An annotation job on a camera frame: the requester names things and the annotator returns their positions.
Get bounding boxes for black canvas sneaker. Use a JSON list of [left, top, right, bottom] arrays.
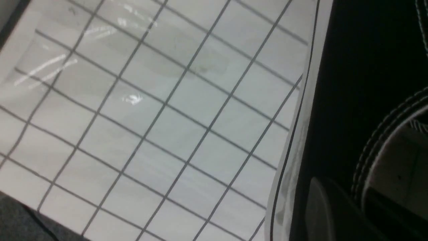
[[266, 0, 428, 241]]

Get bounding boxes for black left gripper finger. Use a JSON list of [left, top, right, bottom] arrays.
[[305, 177, 385, 241]]

